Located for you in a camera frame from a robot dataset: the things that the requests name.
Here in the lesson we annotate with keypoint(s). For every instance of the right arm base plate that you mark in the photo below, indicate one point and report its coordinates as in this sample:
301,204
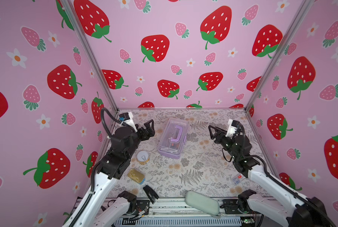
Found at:
231,206

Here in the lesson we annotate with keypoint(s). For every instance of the small black clip device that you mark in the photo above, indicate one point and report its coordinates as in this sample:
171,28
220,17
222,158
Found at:
151,194

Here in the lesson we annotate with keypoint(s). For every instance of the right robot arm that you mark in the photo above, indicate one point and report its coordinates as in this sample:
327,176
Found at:
311,214

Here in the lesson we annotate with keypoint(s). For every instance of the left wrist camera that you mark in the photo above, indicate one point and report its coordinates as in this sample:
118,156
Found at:
127,119

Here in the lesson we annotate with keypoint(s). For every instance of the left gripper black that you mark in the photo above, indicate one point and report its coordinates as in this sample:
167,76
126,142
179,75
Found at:
150,133

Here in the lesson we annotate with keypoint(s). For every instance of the rectangular gold fish tin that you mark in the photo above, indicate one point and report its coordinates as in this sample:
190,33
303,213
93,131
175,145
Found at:
136,176

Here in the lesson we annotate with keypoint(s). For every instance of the aluminium front rail frame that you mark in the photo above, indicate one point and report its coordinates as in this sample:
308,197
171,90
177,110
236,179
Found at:
186,212

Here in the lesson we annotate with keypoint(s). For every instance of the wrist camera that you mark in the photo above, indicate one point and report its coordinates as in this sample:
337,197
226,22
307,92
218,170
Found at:
234,128
127,119

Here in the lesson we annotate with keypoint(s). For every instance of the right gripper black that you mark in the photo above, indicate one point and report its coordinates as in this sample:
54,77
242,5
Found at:
221,132

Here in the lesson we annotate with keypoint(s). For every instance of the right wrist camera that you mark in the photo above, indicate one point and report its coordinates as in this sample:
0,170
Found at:
234,128

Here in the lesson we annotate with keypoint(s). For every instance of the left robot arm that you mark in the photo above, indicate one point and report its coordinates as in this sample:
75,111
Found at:
109,169

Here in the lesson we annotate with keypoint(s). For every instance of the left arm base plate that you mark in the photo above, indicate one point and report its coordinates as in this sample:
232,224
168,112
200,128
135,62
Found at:
141,205

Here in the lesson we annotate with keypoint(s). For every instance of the small clear screw bag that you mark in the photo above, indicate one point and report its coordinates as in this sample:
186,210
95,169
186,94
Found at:
237,179

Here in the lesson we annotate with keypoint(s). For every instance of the purple plastic tool box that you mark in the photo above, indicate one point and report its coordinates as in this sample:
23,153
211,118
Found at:
173,138

